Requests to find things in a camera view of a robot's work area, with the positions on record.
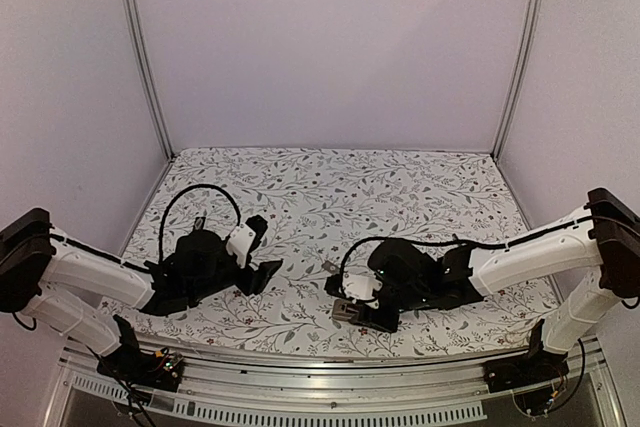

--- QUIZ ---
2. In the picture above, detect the grey remote battery cover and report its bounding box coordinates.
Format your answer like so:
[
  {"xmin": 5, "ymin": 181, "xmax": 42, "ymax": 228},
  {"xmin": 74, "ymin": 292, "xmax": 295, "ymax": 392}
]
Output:
[{"xmin": 322, "ymin": 261, "xmax": 339, "ymax": 275}]

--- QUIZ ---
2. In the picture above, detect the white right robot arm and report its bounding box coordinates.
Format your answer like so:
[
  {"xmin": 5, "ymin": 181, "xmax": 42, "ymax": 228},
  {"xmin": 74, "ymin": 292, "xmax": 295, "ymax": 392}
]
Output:
[{"xmin": 338, "ymin": 188, "xmax": 639, "ymax": 383}]

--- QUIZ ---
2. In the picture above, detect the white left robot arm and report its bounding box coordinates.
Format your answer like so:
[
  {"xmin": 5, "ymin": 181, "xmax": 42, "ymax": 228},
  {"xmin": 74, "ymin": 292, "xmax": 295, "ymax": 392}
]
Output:
[{"xmin": 1, "ymin": 208, "xmax": 283, "ymax": 381}]

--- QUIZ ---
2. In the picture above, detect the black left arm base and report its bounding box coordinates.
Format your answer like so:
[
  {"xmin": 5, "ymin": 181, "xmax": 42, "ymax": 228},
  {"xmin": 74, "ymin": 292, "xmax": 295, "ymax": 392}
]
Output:
[{"xmin": 97, "ymin": 315, "xmax": 184, "ymax": 392}]

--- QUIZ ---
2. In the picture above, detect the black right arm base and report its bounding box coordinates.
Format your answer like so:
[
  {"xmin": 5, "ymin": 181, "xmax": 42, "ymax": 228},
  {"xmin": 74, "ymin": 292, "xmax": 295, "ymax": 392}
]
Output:
[{"xmin": 482, "ymin": 320, "xmax": 569, "ymax": 417}]

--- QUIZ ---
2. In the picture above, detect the floral patterned table mat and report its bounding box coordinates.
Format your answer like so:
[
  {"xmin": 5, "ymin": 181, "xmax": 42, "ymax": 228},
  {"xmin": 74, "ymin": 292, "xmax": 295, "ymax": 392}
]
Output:
[{"xmin": 100, "ymin": 148, "xmax": 558, "ymax": 358}]

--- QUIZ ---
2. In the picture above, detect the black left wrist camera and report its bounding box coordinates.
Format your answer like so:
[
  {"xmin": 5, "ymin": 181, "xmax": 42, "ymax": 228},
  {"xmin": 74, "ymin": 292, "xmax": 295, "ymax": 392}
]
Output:
[{"xmin": 226, "ymin": 215, "xmax": 268, "ymax": 269}]

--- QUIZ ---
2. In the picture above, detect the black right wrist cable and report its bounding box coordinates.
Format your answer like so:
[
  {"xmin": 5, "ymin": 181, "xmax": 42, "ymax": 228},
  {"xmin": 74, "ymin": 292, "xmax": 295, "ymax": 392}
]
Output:
[{"xmin": 340, "ymin": 236, "xmax": 386, "ymax": 278}]

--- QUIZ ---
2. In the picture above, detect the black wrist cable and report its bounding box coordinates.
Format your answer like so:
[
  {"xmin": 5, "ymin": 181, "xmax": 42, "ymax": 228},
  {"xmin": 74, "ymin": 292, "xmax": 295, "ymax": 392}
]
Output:
[
  {"xmin": 158, "ymin": 184, "xmax": 244, "ymax": 263},
  {"xmin": 340, "ymin": 236, "xmax": 386, "ymax": 278}
]

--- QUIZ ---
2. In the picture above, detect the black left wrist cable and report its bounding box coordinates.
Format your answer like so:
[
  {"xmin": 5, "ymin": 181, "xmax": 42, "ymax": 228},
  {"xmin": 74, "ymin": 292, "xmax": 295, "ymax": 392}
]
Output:
[{"xmin": 158, "ymin": 184, "xmax": 244, "ymax": 263}]

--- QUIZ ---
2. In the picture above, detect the aluminium front rail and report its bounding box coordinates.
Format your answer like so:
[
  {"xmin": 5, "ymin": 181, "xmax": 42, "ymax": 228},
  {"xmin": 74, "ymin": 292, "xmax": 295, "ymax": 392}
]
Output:
[{"xmin": 44, "ymin": 337, "xmax": 630, "ymax": 426}]

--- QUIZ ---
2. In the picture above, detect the left aluminium corner post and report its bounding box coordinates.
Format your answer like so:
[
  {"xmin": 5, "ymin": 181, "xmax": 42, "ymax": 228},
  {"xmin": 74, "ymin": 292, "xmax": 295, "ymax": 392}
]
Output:
[{"xmin": 122, "ymin": 0, "xmax": 176, "ymax": 162}]

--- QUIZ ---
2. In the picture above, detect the aluminium corner post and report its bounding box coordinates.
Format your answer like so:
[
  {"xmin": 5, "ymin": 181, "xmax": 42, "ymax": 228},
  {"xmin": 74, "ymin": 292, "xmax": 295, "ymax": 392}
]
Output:
[
  {"xmin": 122, "ymin": 0, "xmax": 176, "ymax": 162},
  {"xmin": 491, "ymin": 0, "xmax": 543, "ymax": 163}
]

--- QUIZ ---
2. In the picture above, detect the right aluminium corner post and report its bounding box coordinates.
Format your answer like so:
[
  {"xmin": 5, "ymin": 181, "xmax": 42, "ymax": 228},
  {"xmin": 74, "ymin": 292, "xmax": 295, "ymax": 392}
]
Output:
[{"xmin": 491, "ymin": 0, "xmax": 543, "ymax": 163}]

